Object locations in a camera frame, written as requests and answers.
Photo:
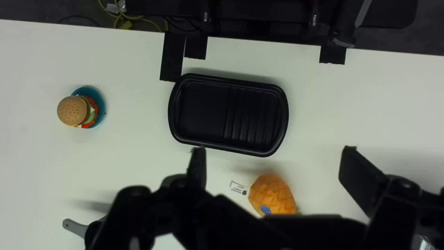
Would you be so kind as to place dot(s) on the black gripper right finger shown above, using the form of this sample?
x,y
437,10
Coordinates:
x,y
393,203

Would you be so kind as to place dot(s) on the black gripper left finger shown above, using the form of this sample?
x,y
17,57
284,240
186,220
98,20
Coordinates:
x,y
194,185

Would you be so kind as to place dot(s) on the orange pineapple plushy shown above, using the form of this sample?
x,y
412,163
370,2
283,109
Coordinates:
x,y
272,195

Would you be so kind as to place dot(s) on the black ribbed plastic tray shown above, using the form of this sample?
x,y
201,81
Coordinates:
x,y
229,113

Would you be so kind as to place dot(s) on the small blue toy plate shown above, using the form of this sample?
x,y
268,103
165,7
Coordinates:
x,y
98,99

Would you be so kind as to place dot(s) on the black tape patch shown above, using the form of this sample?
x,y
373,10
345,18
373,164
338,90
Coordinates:
x,y
333,52
172,57

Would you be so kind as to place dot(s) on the toy burger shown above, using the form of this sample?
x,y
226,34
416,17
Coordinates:
x,y
71,111

